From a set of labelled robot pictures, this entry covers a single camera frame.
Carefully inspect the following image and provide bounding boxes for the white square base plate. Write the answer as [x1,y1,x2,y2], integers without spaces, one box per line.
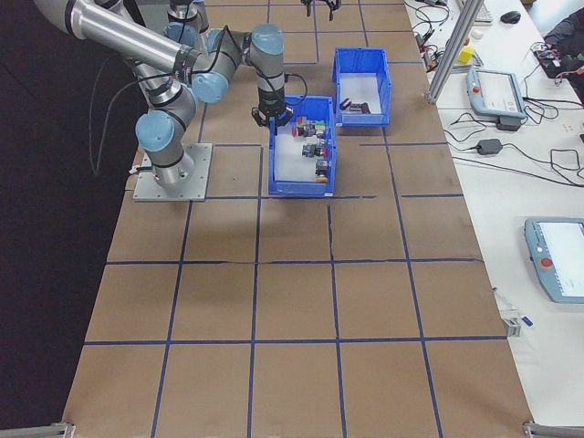
[131,142,214,203]

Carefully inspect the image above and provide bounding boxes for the black cable bundle with clips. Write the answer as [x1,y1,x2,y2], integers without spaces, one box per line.
[410,0,453,75]

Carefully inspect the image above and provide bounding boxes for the blue bin holding push buttons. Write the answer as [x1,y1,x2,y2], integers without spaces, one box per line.
[267,94,339,199]

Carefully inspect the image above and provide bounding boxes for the blue bin holding capacitors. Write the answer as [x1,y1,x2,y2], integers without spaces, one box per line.
[331,47,392,129]

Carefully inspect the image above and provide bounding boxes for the aluminium corner bracket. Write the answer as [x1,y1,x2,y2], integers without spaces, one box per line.
[521,421,584,438]
[0,421,77,438]

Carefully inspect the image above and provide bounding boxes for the aluminium extrusion post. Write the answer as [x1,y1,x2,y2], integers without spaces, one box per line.
[425,0,485,107]

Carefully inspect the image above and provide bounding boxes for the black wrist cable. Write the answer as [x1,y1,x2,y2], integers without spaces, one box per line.
[200,25,310,120]

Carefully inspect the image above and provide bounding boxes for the black pendant cable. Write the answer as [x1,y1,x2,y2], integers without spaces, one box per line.
[521,57,577,125]

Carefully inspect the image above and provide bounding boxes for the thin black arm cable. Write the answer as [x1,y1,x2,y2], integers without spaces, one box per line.
[89,54,152,177]

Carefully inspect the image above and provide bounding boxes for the push button parts in bin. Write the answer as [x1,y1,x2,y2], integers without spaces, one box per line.
[273,116,332,183]

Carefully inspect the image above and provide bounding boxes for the small grey metal box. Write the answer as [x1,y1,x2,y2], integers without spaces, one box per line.
[503,314,524,339]

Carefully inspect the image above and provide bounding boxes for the grey teach pendant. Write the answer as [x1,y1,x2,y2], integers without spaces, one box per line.
[523,216,584,305]
[464,67,530,121]

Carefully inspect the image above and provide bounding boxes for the black adapter cable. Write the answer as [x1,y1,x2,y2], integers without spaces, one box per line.
[443,111,487,152]
[451,141,584,189]

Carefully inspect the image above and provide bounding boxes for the white keyboard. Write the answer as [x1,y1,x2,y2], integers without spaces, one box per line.
[474,0,495,25]

